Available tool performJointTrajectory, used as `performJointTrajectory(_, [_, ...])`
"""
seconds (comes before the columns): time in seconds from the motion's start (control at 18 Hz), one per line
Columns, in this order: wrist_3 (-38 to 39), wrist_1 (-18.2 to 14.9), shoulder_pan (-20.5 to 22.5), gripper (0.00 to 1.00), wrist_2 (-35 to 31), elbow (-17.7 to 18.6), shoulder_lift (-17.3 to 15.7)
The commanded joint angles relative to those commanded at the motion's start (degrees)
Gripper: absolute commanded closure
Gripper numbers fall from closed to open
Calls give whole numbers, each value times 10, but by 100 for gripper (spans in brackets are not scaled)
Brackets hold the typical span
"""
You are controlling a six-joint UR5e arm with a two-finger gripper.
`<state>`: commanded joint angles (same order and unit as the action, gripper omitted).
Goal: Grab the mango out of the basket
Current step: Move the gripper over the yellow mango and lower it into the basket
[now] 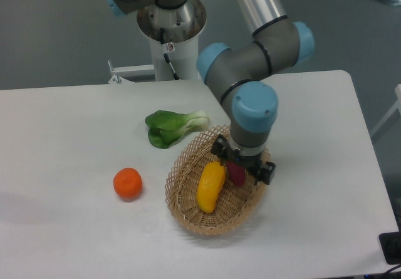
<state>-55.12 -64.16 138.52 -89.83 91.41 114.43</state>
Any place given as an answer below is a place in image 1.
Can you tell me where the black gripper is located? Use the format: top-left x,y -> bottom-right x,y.
211,134 -> 276,186

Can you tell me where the yellow mango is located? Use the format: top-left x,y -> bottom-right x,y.
195,161 -> 226,213

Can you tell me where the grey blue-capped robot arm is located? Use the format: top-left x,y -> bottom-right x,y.
107,0 -> 315,184

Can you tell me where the woven wicker basket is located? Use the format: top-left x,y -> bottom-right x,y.
165,125 -> 267,235

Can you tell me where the purple sweet potato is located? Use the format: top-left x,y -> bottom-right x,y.
226,161 -> 246,187

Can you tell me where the green bok choy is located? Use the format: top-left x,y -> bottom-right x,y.
145,110 -> 209,149

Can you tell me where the orange tangerine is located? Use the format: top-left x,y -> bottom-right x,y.
113,168 -> 143,201

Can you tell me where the black device at table edge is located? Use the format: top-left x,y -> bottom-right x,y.
378,231 -> 400,265

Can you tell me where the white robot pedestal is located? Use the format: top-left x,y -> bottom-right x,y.
148,36 -> 199,82

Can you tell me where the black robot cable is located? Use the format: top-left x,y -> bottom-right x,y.
159,27 -> 181,81

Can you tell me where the white metal mounting bracket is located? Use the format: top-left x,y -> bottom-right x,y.
107,60 -> 155,84

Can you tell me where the white frame at right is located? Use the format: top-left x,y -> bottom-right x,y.
370,84 -> 400,142

